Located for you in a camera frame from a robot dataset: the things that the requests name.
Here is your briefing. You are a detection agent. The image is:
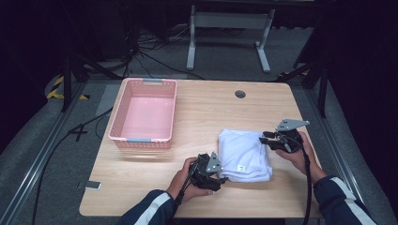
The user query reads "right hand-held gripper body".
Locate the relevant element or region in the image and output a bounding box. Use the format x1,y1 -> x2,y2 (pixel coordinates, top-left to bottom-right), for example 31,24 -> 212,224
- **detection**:
275,118 -> 311,155

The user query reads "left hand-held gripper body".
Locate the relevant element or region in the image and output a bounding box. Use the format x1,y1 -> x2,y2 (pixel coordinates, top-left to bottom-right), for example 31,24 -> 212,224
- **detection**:
189,151 -> 224,192

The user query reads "white cat-print garment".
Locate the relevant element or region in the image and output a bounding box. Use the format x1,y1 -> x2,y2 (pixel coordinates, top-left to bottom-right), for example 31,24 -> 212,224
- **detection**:
217,128 -> 274,184

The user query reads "person's right hand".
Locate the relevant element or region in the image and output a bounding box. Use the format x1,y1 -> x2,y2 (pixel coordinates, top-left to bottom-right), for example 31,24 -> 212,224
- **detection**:
275,130 -> 321,176

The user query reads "person's left hand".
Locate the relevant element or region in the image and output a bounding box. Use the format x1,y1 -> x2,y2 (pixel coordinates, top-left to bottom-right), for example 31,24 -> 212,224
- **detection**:
166,157 -> 215,204

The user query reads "black metal stand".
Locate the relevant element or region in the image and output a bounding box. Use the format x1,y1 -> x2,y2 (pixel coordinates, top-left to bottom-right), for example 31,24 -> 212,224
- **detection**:
276,57 -> 330,119
60,51 -> 124,113

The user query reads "pink plastic basket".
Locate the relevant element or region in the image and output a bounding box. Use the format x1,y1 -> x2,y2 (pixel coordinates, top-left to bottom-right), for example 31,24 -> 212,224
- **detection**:
108,78 -> 178,150

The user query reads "yellow black floor tape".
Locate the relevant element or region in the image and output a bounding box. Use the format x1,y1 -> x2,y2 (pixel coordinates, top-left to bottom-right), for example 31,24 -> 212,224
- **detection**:
46,75 -> 91,101

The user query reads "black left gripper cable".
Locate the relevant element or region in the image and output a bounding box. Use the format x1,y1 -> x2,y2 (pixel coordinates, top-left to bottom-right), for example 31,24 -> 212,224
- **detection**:
172,160 -> 201,219

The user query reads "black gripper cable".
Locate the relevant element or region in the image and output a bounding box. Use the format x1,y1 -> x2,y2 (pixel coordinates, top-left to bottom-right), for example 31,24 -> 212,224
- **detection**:
298,144 -> 314,225
172,160 -> 201,219

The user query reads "aluminium floor rail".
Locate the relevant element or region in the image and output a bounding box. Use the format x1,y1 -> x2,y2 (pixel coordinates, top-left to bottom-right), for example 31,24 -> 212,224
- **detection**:
0,82 -> 88,225
303,88 -> 366,203

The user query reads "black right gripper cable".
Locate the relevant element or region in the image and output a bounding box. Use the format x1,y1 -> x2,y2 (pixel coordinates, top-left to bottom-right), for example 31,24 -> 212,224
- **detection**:
298,144 -> 314,225

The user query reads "white metal desk frame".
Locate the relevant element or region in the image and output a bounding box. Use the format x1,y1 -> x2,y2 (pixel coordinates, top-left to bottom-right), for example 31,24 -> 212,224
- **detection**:
186,4 -> 277,74

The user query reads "tangle of black cables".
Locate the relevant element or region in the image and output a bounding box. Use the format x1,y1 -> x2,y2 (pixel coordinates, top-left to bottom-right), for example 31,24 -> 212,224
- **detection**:
123,18 -> 206,81

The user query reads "black floor cable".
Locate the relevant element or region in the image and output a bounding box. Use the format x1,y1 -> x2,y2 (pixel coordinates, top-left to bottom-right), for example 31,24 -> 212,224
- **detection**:
31,107 -> 115,225

